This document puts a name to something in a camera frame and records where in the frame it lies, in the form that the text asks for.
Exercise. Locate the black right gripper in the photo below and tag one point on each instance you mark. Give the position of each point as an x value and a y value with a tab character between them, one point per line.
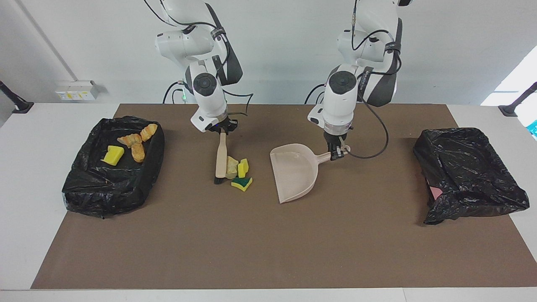
222	125

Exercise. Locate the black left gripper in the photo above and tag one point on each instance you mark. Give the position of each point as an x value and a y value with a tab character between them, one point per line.
335	140

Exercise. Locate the beige hand brush black bristles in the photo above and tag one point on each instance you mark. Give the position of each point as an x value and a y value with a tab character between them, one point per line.
221	155

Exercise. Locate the pale crust toy bread piece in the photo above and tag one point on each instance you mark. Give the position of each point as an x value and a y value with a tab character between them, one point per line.
232	167

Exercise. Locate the beige plastic dustpan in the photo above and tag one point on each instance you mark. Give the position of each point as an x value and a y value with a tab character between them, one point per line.
293	172

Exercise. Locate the green backed yellow sponge piece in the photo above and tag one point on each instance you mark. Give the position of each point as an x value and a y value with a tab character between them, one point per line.
242	183

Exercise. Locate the striped toy bread slice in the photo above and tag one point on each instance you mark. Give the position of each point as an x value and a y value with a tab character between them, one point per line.
130	139
149	131

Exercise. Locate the orange oval toy bun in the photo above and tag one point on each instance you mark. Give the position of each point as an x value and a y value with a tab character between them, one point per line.
138	153

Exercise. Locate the notched yellow sponge piece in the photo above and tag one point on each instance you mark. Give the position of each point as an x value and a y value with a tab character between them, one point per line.
112	155

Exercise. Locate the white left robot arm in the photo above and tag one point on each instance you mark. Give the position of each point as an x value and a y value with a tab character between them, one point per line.
342	105

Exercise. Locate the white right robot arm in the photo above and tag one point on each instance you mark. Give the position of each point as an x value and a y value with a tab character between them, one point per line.
209	100

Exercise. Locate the black bag lined pink bin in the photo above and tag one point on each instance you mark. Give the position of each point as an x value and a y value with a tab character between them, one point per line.
465	167

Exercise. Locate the brown table mat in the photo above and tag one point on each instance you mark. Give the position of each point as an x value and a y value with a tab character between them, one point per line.
356	251

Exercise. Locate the black clamp stand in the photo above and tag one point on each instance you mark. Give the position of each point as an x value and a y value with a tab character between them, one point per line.
509	111
21	107

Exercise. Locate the teal object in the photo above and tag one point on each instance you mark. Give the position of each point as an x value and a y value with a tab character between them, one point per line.
534	128

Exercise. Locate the white wall socket box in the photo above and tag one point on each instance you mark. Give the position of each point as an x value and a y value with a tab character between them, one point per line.
75	90

